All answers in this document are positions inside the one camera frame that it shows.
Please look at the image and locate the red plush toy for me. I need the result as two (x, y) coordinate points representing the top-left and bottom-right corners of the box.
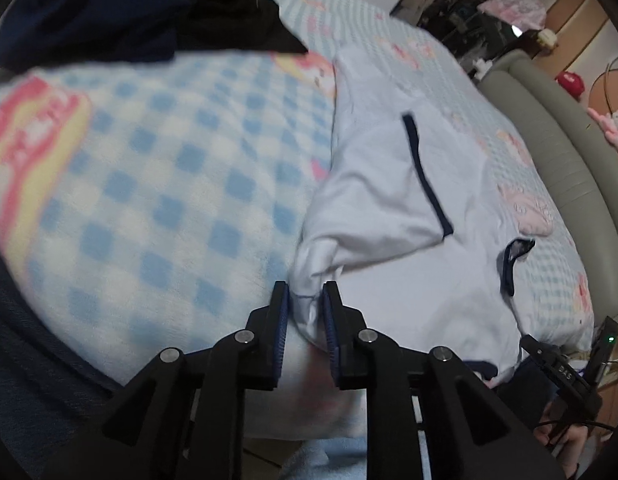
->
(556, 71), (586, 97)

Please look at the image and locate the navy garment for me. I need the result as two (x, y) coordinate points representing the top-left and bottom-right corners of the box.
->
(0, 0), (195, 73)

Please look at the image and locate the white shirt with navy trim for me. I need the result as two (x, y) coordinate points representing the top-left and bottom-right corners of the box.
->
(286, 42), (530, 386)

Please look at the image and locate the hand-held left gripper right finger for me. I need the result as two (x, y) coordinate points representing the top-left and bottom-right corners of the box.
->
(321, 280), (565, 480)

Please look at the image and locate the person's right hand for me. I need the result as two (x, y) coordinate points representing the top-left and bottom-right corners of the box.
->
(532, 402), (587, 478)

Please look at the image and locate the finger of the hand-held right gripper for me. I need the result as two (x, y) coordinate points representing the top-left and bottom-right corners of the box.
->
(519, 334), (557, 363)

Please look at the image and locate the blue checked printed blanket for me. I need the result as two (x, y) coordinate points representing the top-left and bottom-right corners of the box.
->
(0, 0), (597, 441)

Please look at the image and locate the pink plush toy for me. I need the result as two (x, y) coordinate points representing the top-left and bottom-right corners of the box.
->
(586, 106), (618, 151)

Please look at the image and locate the black garment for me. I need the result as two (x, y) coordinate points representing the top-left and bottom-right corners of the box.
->
(176, 0), (310, 56)

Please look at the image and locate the light blue fluffy cloth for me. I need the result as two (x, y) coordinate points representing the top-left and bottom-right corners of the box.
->
(279, 435), (375, 480)

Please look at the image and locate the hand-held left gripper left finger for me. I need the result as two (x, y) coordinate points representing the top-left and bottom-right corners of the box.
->
(41, 280), (292, 480)

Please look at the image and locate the pink frilly cloth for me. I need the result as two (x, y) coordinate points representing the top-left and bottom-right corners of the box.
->
(476, 0), (547, 31)

